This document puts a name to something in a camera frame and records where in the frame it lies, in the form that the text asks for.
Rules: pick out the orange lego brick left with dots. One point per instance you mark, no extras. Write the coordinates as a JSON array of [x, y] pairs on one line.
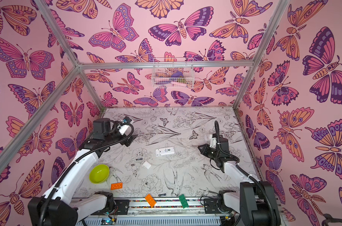
[[116, 186]]

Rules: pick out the small green circuit board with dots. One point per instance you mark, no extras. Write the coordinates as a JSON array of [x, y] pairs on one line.
[[108, 221]]

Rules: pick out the white wire basket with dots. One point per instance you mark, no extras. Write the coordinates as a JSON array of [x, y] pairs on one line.
[[173, 73]]

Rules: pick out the lime green bowl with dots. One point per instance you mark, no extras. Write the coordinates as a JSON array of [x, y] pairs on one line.
[[99, 174]]

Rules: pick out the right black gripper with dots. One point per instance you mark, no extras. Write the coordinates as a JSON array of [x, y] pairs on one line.
[[206, 149]]

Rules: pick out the green lego brick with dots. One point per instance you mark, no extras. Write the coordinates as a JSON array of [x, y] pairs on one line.
[[183, 201]]

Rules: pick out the purple object in basket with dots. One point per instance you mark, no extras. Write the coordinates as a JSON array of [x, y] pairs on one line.
[[176, 75]]

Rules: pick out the white slotted cable duct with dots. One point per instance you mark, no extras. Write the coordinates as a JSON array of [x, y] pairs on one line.
[[160, 221]]

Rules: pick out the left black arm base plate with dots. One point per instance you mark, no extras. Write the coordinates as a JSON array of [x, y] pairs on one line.
[[120, 207]]

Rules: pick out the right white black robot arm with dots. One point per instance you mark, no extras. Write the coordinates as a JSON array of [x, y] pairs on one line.
[[255, 201]]

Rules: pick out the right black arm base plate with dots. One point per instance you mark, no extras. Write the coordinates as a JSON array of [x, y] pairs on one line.
[[212, 206]]

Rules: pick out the white remote control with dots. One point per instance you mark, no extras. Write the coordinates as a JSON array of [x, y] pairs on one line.
[[208, 137], [165, 151]]

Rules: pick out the white battery cover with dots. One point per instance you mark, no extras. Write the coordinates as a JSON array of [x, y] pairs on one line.
[[147, 165]]

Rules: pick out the aluminium front rail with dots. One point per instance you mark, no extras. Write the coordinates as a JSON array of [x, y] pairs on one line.
[[165, 207]]

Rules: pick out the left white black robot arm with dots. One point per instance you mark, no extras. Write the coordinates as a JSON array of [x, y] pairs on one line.
[[56, 207]]

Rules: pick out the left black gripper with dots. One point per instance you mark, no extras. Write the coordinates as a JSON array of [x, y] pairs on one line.
[[128, 141]]

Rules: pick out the orange lego brick on rail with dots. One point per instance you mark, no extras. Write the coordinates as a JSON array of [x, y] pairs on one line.
[[150, 200]]

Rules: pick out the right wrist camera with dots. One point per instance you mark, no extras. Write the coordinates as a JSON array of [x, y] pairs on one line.
[[213, 142]]

